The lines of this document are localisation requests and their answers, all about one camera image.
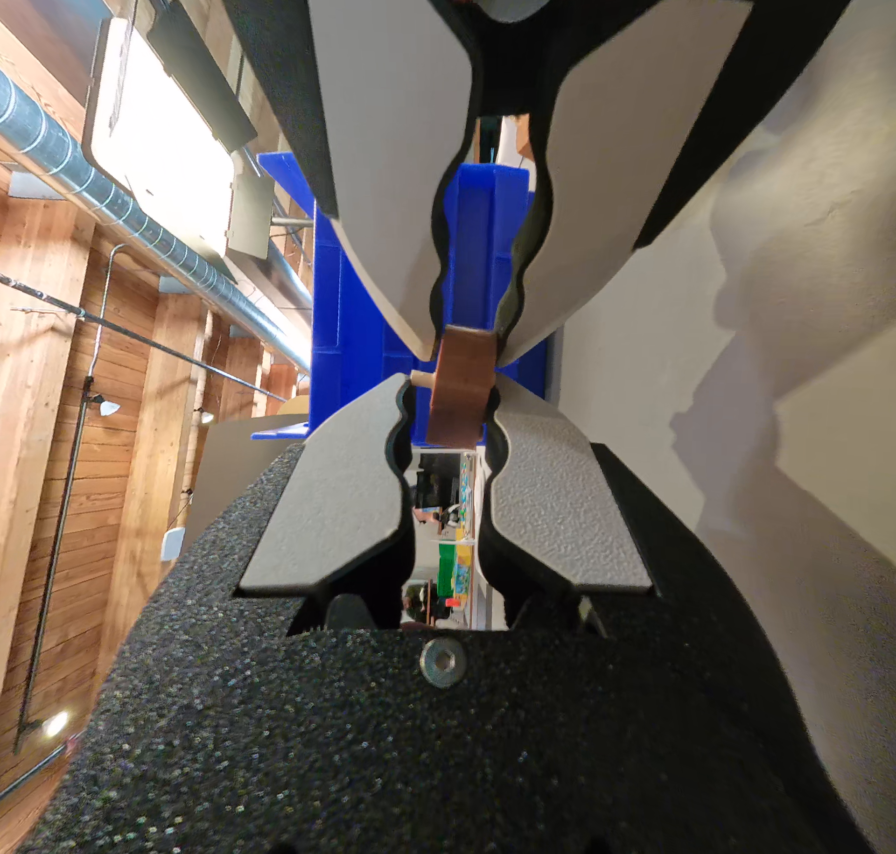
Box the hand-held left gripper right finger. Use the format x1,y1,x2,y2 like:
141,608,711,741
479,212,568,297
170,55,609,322
482,378,657,596

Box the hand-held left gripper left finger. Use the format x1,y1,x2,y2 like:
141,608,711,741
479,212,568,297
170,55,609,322
238,372,417,599

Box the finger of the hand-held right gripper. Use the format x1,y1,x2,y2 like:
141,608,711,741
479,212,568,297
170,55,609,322
492,0,756,368
301,0,485,363

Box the round brown brick assembly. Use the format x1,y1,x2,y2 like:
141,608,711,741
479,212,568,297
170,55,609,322
409,328,500,448

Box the stack of blue plastic bins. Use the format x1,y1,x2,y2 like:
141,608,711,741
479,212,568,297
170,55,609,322
251,153,555,443

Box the grey desk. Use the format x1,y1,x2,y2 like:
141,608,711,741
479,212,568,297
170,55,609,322
553,0,896,854

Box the white ceiling light panel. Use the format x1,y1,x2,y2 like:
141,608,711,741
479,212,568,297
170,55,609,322
83,17,235,260

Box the black ceiling light rail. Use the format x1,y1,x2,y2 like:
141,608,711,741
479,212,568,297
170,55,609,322
14,374,97,755

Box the silver ventilation duct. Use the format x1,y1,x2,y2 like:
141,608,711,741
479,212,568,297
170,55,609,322
0,70,314,373

